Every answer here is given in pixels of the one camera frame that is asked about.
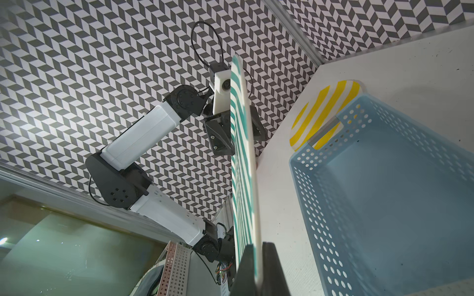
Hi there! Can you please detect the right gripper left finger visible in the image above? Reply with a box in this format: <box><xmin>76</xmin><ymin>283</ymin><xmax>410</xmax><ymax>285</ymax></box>
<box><xmin>230</xmin><ymin>245</ymin><xmax>257</xmax><ymax>296</ymax></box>

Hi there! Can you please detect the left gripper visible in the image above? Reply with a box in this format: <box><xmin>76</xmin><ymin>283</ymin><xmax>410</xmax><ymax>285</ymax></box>
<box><xmin>204</xmin><ymin>106</ymin><xmax>268</xmax><ymax>156</ymax></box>

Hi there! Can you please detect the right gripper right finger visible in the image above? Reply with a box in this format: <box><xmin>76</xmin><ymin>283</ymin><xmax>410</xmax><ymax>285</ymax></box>
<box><xmin>261</xmin><ymin>242</ymin><xmax>290</xmax><ymax>296</ymax></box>

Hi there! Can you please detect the green striped plate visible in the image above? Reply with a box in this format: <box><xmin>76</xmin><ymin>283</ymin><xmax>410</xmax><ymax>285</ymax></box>
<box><xmin>230</xmin><ymin>55</ymin><xmax>264</xmax><ymax>289</ymax></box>

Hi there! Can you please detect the yellow striped plate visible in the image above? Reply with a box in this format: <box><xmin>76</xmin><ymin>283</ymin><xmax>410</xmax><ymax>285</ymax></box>
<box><xmin>290</xmin><ymin>80</ymin><xmax>364</xmax><ymax>151</ymax></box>

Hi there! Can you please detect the light blue plastic basket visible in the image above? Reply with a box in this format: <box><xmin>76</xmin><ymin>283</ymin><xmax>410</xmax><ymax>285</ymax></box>
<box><xmin>290</xmin><ymin>94</ymin><xmax>474</xmax><ymax>296</ymax></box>

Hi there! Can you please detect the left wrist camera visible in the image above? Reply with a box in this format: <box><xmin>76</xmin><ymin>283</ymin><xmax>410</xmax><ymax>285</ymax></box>
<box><xmin>209</xmin><ymin>62</ymin><xmax>232</xmax><ymax>115</ymax></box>

